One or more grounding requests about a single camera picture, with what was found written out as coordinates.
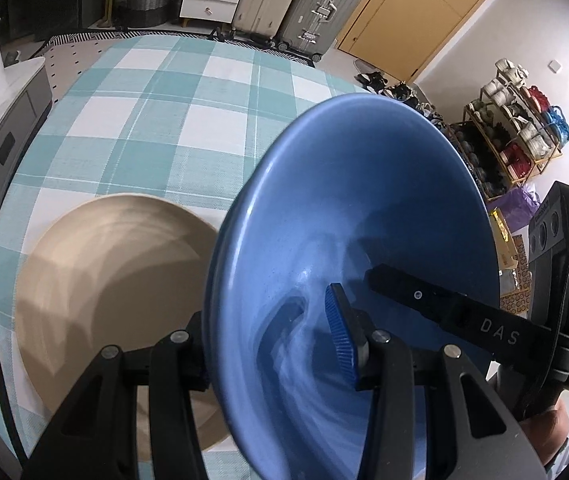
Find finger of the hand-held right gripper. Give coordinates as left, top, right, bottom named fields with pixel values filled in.
left=365, top=264, right=555, bottom=366

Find wooden shoe rack with shoes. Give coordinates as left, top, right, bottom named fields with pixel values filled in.
left=457, top=57, right=569, bottom=201

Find person's right hand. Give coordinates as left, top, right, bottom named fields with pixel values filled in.
left=522, top=397, right=569, bottom=467

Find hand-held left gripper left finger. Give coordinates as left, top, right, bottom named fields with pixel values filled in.
left=19, top=310, right=215, bottom=480

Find orange wooden door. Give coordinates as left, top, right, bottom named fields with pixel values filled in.
left=337, top=0, right=518, bottom=83

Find assorted shoes collection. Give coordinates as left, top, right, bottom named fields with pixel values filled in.
left=459, top=57, right=569, bottom=198

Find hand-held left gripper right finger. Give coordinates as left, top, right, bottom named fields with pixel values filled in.
left=323, top=282, right=548, bottom=480

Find brown patterned box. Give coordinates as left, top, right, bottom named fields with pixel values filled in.
left=499, top=270, right=533, bottom=316

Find cream round plate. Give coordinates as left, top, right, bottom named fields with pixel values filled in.
left=14, top=193, right=235, bottom=453

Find teal checked tablecloth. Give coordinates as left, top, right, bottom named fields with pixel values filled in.
left=0, top=34, right=380, bottom=480

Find silver suitcase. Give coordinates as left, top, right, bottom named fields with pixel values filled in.
left=277, top=0, right=370, bottom=61

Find cardboard box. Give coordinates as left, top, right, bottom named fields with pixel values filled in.
left=487, top=207, right=520, bottom=273

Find grey side cabinet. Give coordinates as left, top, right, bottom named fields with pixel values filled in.
left=0, top=56, right=54, bottom=461

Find blue bowl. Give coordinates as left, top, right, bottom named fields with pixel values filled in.
left=203, top=92, right=501, bottom=480

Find purple bag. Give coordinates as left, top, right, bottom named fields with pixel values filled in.
left=492, top=182, right=545, bottom=233

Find scattered sneakers and sandals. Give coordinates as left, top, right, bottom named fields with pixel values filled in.
left=355, top=70, right=445, bottom=126

